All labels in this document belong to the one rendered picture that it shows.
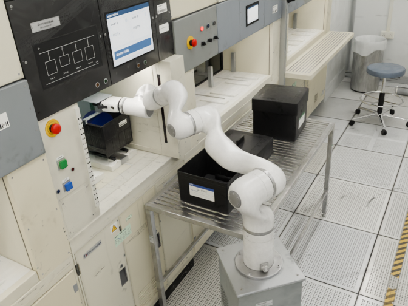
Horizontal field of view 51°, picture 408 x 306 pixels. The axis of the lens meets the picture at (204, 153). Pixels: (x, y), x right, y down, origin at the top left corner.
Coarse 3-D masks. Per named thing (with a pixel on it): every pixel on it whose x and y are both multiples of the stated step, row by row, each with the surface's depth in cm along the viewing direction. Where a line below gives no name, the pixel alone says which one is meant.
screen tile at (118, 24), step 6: (120, 18) 177; (114, 24) 174; (120, 24) 178; (126, 24) 181; (114, 30) 175; (126, 30) 181; (120, 36) 179; (126, 36) 182; (114, 42) 176; (120, 42) 180; (126, 42) 183; (114, 48) 177
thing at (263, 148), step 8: (232, 136) 252; (240, 136) 252; (248, 136) 251; (256, 136) 251; (264, 136) 250; (240, 144) 242; (248, 144) 242; (256, 144) 241; (264, 144) 241; (272, 144) 249; (248, 152) 234; (256, 152) 234; (264, 152) 241; (272, 152) 252
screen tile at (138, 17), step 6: (138, 12) 186; (132, 18) 183; (138, 18) 187; (144, 18) 190; (132, 24) 184; (144, 24) 191; (132, 30) 185; (138, 30) 188; (144, 30) 192; (138, 36) 189
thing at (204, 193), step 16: (192, 160) 218; (208, 160) 231; (192, 176) 203; (208, 176) 233; (224, 176) 226; (240, 176) 206; (192, 192) 208; (208, 192) 203; (224, 192) 197; (208, 208) 207; (224, 208) 202
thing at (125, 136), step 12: (96, 96) 220; (108, 96) 219; (96, 108) 220; (84, 120) 213; (120, 120) 222; (84, 132) 219; (96, 132) 215; (108, 132) 216; (120, 132) 224; (96, 144) 219; (108, 144) 218; (120, 144) 226; (108, 156) 220
